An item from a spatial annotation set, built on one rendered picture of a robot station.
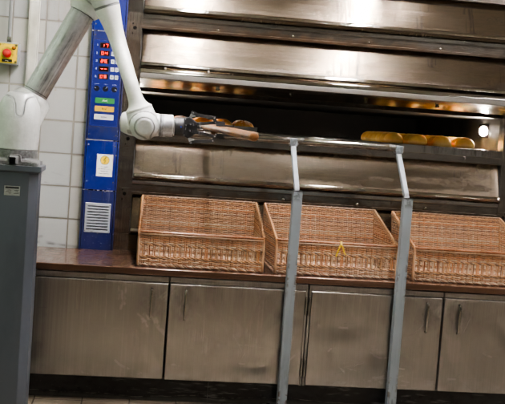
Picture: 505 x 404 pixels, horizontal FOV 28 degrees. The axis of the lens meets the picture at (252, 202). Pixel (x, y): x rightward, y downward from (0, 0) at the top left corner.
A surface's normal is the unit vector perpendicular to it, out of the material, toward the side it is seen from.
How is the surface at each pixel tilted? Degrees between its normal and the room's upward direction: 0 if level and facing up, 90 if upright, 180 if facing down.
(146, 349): 90
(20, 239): 90
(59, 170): 90
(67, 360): 90
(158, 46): 70
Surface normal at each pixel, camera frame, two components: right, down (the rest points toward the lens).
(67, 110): 0.11, 0.08
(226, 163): 0.13, -0.26
